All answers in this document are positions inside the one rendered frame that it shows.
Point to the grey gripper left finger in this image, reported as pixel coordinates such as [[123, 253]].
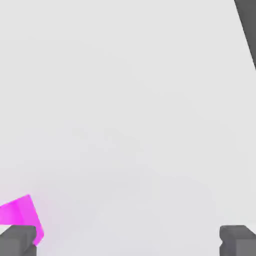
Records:
[[17, 241]]

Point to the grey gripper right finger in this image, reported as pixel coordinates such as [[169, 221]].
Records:
[[238, 242]]

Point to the small magenta cube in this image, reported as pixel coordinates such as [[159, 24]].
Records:
[[22, 212]]

